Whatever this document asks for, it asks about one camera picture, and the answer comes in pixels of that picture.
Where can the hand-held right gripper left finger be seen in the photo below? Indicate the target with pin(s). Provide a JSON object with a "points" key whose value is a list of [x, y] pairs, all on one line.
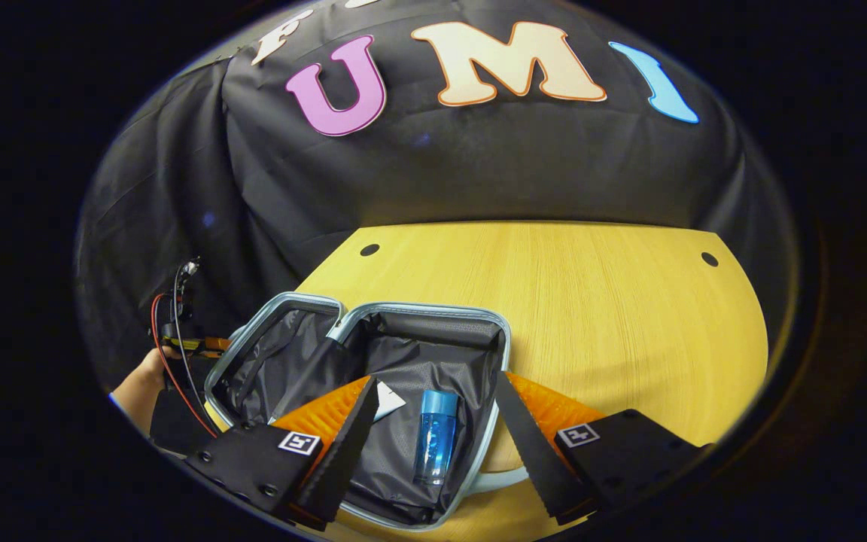
{"points": [[339, 459]]}

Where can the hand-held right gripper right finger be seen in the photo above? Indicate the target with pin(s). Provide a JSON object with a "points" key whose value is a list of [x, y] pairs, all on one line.
{"points": [[535, 459]]}

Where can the light blue suitcase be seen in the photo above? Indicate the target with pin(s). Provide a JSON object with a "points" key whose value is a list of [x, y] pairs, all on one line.
{"points": [[418, 361]]}

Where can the black backdrop cloth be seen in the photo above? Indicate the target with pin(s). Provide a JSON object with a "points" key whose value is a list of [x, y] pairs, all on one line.
{"points": [[479, 165]]}

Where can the blue skin care bottle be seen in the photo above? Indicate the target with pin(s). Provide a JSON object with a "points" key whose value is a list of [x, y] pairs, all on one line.
{"points": [[435, 440]]}

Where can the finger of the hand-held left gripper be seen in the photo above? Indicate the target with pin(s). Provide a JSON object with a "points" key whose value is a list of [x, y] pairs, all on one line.
{"points": [[211, 345]]}

